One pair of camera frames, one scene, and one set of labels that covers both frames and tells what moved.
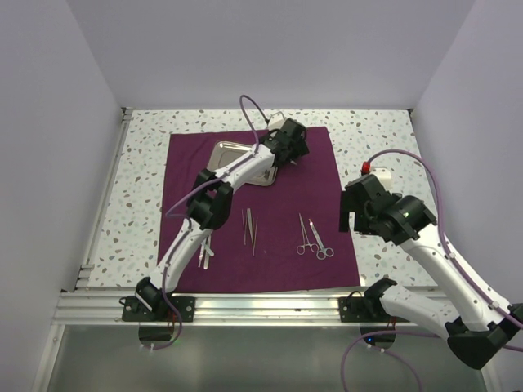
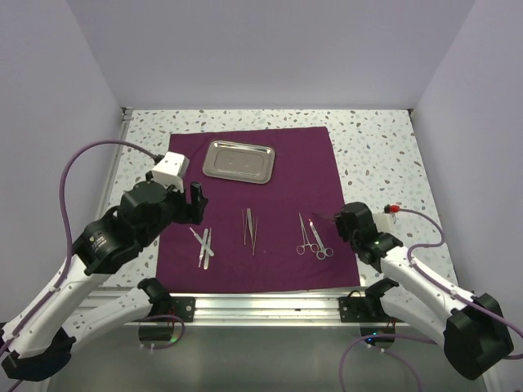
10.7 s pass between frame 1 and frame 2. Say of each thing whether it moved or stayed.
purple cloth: stayed
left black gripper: moved
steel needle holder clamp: stayed
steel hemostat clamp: stayed
